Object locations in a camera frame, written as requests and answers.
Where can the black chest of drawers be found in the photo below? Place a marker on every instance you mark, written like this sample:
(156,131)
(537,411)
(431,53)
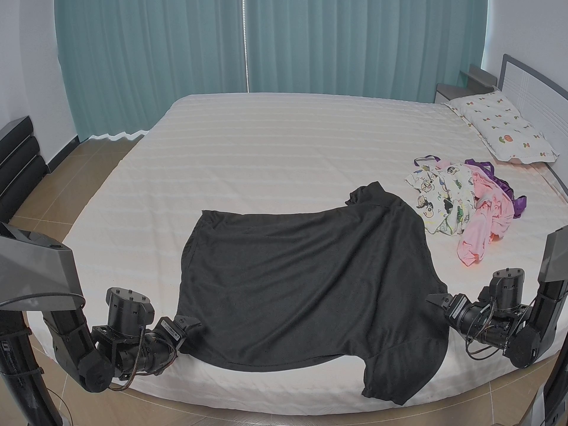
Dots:
(20,162)

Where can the pink garment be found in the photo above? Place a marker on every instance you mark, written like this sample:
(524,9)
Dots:
(488,220)

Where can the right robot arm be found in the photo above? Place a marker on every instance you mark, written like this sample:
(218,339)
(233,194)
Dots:
(546,317)

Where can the black T-shirt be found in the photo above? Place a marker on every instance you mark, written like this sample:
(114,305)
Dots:
(310,282)

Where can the white printed pillow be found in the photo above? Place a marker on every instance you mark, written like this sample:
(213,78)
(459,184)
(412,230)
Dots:
(501,127)

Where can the bed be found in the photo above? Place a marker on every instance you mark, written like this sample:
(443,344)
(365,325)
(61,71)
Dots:
(266,149)

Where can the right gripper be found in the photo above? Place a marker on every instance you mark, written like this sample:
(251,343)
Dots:
(470,322)

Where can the grey bedside table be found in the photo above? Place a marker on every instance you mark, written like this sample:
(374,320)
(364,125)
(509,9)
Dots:
(452,91)

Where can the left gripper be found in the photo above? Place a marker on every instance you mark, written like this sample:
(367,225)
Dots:
(159,348)

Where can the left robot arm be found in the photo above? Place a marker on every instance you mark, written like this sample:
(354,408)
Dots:
(66,340)

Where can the white printed pyjama garment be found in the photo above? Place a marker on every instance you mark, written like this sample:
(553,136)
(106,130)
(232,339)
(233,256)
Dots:
(443,198)

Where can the purple garment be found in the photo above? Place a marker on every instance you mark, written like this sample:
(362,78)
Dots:
(510,193)

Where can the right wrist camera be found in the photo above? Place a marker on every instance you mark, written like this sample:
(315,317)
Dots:
(485,294)

